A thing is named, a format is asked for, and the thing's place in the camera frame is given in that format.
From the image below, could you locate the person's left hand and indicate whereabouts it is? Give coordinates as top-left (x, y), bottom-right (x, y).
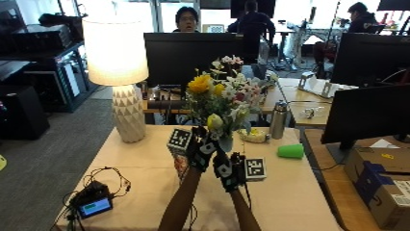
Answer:
top-left (186, 126), bottom-right (221, 173)

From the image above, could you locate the person's right hand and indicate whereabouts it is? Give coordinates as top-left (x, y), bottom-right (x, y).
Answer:
top-left (211, 151), bottom-right (248, 193)

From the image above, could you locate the white marker cube left glove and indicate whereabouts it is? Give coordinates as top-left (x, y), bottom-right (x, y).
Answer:
top-left (165, 128), bottom-right (193, 181)

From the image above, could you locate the white marker cube glove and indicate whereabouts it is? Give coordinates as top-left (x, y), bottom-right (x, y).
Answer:
top-left (165, 128), bottom-right (193, 181)
top-left (243, 157), bottom-right (267, 183)

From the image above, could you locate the blue-grey glass vase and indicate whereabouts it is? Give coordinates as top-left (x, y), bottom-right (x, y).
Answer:
top-left (217, 131), bottom-right (235, 154)

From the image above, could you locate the white marker cube right glove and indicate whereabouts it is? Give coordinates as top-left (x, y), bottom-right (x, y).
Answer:
top-left (243, 157), bottom-right (267, 183)

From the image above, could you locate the yellow flower in clear wrap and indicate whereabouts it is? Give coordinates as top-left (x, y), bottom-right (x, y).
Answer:
top-left (237, 127), bottom-right (271, 144)

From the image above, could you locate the mixed flower bouquet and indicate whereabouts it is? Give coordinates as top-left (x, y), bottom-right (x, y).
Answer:
top-left (185, 55), bottom-right (276, 142)

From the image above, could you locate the green plastic cup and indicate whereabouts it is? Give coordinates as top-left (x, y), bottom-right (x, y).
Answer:
top-left (275, 142), bottom-right (306, 160)

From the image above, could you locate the steel water bottle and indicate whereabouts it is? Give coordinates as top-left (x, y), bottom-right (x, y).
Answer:
top-left (268, 100), bottom-right (290, 141)

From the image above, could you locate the beige tablecloth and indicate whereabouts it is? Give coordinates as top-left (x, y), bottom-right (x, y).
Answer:
top-left (53, 123), bottom-right (343, 231)

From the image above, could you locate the clear plastic item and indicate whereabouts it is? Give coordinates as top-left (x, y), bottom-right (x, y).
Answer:
top-left (299, 106), bottom-right (326, 120)

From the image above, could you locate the black computer monitor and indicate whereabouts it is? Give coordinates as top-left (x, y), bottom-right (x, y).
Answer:
top-left (320, 83), bottom-right (410, 151)
top-left (143, 32), bottom-right (246, 90)
top-left (328, 32), bottom-right (410, 89)

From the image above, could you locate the white desk holder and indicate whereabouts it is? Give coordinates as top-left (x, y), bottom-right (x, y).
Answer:
top-left (296, 71), bottom-right (359, 99)

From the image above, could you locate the white table lamp patterned base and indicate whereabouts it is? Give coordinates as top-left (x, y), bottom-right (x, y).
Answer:
top-left (81, 15), bottom-right (150, 144)

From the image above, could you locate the black device with blue screen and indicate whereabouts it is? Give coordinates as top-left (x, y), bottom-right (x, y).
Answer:
top-left (69, 180), bottom-right (115, 221)

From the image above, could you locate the white paper sheet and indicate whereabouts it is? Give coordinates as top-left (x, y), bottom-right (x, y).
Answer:
top-left (367, 138), bottom-right (400, 149)

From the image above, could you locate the brown cardboard box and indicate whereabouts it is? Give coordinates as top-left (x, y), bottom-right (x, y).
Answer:
top-left (342, 145), bottom-right (410, 231)

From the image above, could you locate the black shelf unit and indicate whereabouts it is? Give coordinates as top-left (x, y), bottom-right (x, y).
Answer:
top-left (0, 22), bottom-right (91, 114)

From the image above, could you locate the black cabinet box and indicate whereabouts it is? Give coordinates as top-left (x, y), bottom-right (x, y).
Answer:
top-left (0, 84), bottom-right (51, 141)

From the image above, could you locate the black tangled cable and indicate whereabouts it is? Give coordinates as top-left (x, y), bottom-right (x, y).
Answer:
top-left (47, 166), bottom-right (133, 231)

